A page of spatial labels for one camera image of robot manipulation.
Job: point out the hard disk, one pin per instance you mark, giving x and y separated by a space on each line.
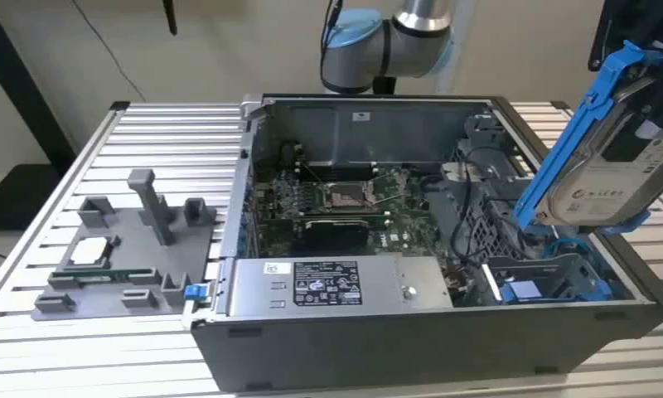
523 290
592 186

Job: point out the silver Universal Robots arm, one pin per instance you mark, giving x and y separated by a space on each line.
409 54

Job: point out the grey metal disk bay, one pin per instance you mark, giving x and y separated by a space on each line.
476 224

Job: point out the black table corner cap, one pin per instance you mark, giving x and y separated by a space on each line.
560 104
120 105

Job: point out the green motherboard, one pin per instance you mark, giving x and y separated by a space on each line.
409 228

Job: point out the CPU socket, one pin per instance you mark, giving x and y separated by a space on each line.
348 195

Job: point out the silver power supply unit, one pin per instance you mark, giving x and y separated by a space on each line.
420 286

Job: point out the black graphics card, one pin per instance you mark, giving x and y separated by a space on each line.
335 238

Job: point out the black hanging rod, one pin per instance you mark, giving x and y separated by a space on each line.
171 16

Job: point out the black open PC case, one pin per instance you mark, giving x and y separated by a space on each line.
392 348

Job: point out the blue case latch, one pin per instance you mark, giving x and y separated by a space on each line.
195 291

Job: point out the grey parts rack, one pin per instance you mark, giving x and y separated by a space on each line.
137 248

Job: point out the green RAM stick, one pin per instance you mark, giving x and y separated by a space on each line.
119 274

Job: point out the black stand pole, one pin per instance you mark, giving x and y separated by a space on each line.
22 83

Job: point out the silver CPU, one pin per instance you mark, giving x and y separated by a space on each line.
89 251

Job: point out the black stand base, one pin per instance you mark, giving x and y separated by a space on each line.
16 195

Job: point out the silver case hinge bracket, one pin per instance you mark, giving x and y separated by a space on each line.
252 105

